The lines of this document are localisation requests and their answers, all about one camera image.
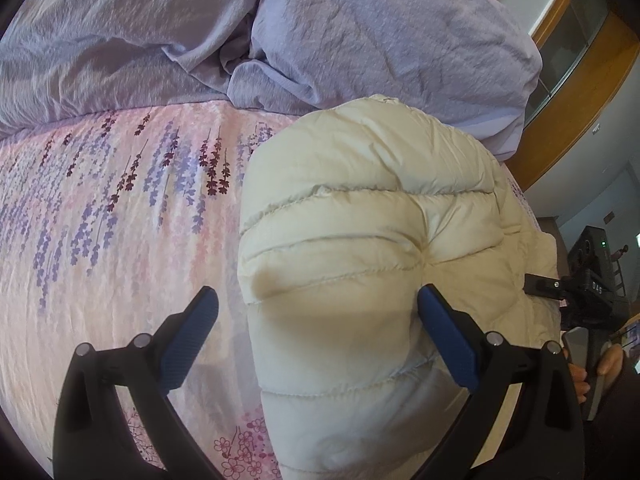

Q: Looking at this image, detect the beige down jacket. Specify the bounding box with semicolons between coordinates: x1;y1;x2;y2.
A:
237;95;561;480

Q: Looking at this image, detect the person's right hand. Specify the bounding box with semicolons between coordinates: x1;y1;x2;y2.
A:
562;346;627;406

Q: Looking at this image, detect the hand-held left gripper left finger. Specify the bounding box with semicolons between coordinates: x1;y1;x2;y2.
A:
52;286;221;480

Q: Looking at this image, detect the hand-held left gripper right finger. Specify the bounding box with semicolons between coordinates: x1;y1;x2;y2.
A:
417;284;586;480

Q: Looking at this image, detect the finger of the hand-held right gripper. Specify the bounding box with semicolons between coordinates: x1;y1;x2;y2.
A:
524;273;569;302

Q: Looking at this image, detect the floral bed sheet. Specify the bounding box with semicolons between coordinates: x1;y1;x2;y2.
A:
0;100;546;480

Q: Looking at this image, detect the person's right forearm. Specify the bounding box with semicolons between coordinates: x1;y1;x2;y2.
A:
584;352;640;480

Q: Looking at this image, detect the purple duvet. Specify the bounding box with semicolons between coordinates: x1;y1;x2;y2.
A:
0;0;543;161

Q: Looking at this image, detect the wooden glass-panel door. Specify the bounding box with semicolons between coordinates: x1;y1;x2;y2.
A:
492;0;640;192

